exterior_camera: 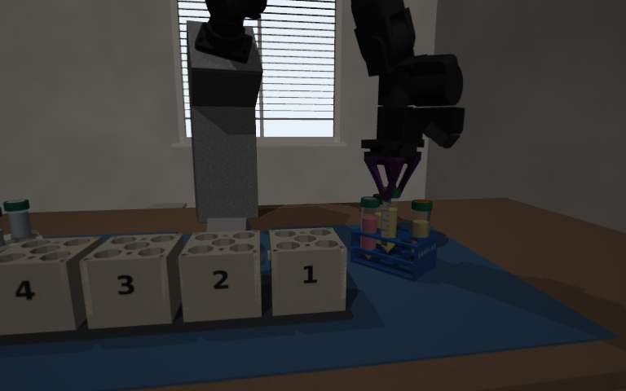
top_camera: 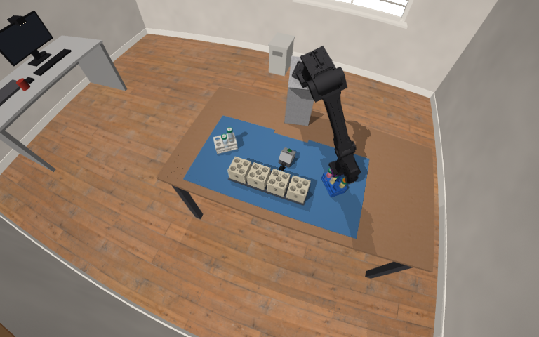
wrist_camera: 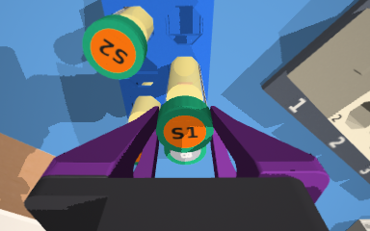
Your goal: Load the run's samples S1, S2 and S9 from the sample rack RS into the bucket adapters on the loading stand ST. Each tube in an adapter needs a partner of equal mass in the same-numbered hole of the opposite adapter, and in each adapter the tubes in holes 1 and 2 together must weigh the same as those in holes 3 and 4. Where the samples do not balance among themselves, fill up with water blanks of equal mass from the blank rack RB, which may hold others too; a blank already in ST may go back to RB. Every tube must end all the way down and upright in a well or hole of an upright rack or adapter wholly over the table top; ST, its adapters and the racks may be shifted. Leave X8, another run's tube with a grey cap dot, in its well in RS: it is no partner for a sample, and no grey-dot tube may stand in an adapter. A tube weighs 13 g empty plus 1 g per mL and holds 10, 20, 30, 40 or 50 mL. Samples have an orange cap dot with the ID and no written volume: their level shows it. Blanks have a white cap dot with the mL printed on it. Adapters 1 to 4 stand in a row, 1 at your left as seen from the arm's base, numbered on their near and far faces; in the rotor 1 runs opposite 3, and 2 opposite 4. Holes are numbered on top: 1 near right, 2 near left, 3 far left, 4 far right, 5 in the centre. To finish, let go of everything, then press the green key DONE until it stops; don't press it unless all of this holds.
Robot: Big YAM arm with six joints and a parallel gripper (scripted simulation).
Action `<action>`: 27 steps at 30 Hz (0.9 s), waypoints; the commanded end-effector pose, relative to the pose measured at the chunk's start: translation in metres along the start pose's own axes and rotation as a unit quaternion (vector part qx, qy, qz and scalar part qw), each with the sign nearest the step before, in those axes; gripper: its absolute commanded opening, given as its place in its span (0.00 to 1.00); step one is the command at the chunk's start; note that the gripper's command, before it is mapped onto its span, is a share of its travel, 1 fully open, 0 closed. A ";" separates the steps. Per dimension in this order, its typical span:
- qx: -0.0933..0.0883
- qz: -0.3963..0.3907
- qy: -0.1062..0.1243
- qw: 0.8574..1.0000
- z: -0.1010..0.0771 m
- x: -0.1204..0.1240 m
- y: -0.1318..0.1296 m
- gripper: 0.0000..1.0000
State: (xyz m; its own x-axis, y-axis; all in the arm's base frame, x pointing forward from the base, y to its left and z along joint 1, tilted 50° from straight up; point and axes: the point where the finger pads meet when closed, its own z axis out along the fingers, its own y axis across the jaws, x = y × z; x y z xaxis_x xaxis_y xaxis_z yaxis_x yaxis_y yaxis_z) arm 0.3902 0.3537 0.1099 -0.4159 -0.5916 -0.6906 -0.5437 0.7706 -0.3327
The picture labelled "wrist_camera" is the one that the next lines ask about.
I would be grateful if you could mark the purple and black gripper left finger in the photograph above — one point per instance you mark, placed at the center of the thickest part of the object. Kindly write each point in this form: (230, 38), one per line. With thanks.
(114, 154)

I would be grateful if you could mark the test tube with pink liquid and green cap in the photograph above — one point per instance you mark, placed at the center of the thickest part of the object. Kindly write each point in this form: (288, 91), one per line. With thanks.
(185, 158)

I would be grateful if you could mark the blue tube rack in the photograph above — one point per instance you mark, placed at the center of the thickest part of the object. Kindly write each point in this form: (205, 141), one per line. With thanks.
(174, 21)

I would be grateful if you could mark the blue bench mat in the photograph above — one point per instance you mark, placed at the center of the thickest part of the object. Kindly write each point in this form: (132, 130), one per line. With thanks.
(52, 99)

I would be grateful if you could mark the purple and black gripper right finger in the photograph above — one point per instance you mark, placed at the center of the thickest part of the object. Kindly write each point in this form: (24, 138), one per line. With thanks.
(257, 154)

